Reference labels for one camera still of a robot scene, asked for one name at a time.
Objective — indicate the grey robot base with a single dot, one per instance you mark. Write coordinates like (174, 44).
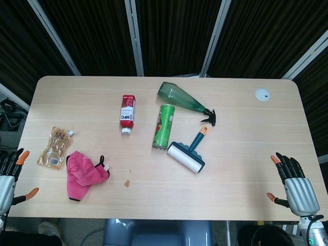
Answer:
(159, 232)

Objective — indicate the white partition post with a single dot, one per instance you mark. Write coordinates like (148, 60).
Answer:
(55, 38)
(134, 38)
(14, 96)
(214, 38)
(305, 59)

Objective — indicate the red juice bottle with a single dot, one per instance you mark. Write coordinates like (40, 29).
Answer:
(127, 114)

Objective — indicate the black waste bin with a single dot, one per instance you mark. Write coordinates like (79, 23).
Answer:
(274, 235)

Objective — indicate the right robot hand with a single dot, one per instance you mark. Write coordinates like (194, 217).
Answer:
(299, 194)

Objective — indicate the green chips can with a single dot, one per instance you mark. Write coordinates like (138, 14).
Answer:
(163, 126)

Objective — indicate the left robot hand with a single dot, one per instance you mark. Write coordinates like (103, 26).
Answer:
(5, 187)

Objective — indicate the pink cloth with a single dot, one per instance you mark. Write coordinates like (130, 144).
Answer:
(82, 171)

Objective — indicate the white shoe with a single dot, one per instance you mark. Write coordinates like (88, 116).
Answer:
(50, 228)

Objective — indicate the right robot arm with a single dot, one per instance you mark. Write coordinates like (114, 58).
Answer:
(314, 230)

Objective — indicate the green spray bottle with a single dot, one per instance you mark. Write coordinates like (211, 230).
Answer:
(179, 98)

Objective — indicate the teal lint roller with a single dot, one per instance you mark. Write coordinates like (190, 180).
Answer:
(188, 153)

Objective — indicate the clear amber spout pouch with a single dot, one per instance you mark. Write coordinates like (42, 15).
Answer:
(54, 148)

